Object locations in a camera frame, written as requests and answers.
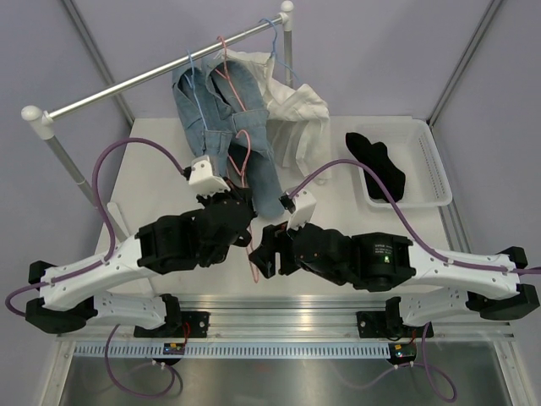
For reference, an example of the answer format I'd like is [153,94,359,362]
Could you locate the pink wire hanger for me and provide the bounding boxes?
[227,129,261,283]

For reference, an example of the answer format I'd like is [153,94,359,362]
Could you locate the black skirt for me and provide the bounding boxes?
[345,132,406,202]

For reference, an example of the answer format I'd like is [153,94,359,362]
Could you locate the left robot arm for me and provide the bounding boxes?
[25,187,256,338]

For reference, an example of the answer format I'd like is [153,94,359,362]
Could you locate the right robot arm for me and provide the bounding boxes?
[249,223,540,341]

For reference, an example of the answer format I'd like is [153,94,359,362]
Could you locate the blue hanger with denim shirt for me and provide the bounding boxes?
[187,49,209,130]

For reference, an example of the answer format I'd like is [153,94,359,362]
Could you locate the pink hanger with jeans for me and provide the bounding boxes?
[216,36,247,112]

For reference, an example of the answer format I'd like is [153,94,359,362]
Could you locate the blue hanger with white shirt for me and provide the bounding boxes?
[259,18,299,88]

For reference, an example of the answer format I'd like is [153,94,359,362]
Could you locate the light blue denim shirt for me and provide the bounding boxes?
[172,66,233,177]

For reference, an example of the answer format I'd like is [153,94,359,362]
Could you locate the white shirt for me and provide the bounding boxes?
[227,52,331,176]

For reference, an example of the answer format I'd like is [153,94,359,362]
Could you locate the blue denim jeans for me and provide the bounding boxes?
[202,58,284,220]

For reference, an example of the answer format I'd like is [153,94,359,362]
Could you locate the white plastic basket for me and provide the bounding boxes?
[343,116,452,211]

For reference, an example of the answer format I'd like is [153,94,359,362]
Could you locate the silver clothes rack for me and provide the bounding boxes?
[20,1,294,207]

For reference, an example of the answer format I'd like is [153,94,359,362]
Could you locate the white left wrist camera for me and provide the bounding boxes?
[188,156,231,197]

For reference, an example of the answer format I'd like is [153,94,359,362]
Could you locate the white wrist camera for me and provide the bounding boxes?
[280,190,316,230]
[188,156,231,197]

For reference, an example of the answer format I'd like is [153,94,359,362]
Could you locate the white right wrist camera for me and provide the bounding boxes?
[280,190,316,230]

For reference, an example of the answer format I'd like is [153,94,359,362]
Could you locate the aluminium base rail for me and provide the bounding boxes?
[56,292,516,342]

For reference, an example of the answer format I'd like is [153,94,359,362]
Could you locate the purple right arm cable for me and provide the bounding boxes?
[285,158,541,401]

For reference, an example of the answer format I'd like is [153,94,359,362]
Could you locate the white slotted cable duct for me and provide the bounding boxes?
[74,342,391,359]

